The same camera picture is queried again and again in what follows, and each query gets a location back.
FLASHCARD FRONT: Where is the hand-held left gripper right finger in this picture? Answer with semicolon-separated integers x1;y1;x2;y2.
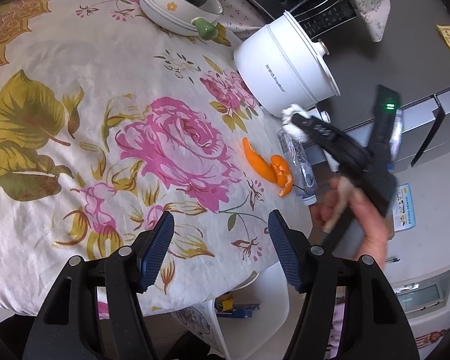
268;210;421;360

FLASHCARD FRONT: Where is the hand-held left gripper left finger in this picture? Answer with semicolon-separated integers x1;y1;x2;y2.
22;210;175;360

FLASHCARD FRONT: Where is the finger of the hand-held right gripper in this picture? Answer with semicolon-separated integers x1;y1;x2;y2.
290;112;346;142

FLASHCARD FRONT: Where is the white tissue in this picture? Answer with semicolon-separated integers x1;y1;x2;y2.
280;103;313;144

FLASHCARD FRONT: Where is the white plastic chair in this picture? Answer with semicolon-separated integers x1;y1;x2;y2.
208;270;290;360

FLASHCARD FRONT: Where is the person's right hand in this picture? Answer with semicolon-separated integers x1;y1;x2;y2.
309;178;393;262

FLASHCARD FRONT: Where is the clear plastic bottle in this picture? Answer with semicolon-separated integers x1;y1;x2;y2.
277;129;318;207

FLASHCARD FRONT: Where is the orange peel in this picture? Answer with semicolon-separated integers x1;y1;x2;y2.
242;137;276;184
270;154;295;199

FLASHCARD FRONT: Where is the blue and yellow wrapper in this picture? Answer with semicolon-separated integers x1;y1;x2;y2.
214;292;262;311

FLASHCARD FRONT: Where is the white electric pot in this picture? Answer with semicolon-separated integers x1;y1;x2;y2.
232;10;341;122

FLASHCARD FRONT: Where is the blue white printed card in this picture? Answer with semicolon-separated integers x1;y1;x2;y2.
393;184;417;231

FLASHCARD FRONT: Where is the grey refrigerator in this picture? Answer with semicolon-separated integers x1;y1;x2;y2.
307;0;450;169

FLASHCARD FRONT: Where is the floral cover cloth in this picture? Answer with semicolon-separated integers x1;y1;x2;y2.
337;0;392;42

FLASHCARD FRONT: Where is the white appliance with grey window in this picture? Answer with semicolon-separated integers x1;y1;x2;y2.
386;259;450;319

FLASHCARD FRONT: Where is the white cloth with tiny flowers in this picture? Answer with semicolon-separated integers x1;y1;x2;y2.
206;0;282;44

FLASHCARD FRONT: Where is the green pear-shaped figurine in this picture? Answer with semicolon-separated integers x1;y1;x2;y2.
194;17;216;41

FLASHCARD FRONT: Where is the floral tablecloth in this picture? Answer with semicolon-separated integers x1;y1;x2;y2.
0;0;313;320

